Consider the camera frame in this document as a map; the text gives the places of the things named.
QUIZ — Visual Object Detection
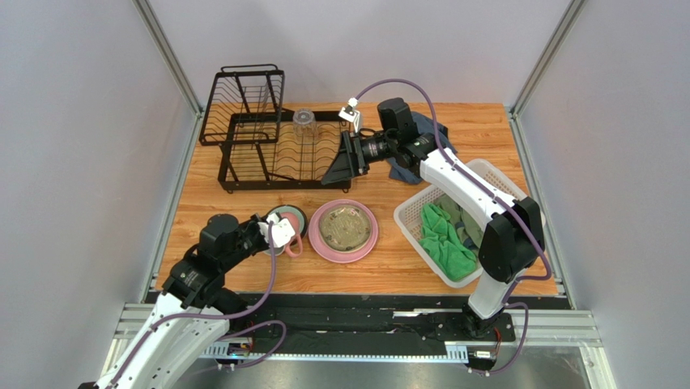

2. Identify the pink mug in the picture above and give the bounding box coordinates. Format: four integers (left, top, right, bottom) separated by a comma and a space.
281, 212, 304, 259

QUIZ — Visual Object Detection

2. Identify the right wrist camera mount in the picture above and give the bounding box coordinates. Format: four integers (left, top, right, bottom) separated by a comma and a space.
339, 97, 362, 134

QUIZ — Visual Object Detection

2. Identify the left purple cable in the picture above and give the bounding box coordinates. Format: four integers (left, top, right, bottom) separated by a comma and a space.
104, 220, 288, 389

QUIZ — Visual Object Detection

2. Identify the light green bowl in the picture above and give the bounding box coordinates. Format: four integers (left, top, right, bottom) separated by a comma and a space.
268, 204, 303, 216

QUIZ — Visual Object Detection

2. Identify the clear glass plate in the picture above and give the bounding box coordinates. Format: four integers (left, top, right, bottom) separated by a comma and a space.
318, 207, 372, 251

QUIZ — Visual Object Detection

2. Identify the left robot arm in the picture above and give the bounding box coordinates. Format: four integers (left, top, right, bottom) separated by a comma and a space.
80, 214, 285, 388

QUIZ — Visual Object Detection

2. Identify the pink plate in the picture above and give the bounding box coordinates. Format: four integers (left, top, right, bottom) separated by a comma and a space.
308, 199, 379, 264

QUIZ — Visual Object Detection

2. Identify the olive green shirt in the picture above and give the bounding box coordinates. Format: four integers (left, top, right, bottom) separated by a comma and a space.
433, 194, 483, 254

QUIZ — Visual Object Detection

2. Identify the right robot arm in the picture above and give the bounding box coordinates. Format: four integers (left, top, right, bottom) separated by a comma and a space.
322, 97, 545, 338

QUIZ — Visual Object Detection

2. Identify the beige brown bowl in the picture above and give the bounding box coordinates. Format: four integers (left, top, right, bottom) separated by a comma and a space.
299, 208, 309, 238

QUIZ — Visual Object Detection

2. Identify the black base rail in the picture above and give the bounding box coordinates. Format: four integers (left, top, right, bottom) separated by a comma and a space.
110, 291, 599, 374

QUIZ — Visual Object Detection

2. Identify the white plastic basket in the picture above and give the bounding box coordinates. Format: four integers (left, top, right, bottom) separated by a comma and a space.
394, 159, 527, 289

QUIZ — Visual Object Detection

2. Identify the clear glass cup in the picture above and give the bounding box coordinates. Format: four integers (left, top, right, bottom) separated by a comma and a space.
292, 109, 317, 143

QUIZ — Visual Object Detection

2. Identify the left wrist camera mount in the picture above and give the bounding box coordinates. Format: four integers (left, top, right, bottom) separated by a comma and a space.
258, 214, 292, 248

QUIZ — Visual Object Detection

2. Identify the bright green towel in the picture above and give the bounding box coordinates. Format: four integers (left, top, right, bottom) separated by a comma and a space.
419, 203, 477, 282

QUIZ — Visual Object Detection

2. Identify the black wire dish rack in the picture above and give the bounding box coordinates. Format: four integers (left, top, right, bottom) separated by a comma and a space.
198, 64, 351, 193

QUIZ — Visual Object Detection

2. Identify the cream patterned plate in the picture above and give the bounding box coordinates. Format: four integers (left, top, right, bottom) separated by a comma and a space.
317, 207, 373, 254

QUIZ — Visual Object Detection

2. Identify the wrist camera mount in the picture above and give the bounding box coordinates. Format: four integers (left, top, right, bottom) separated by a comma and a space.
339, 97, 362, 134
258, 214, 292, 248

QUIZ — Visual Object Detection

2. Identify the folded blue cloth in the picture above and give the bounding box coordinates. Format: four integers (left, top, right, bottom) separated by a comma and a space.
386, 111, 457, 185

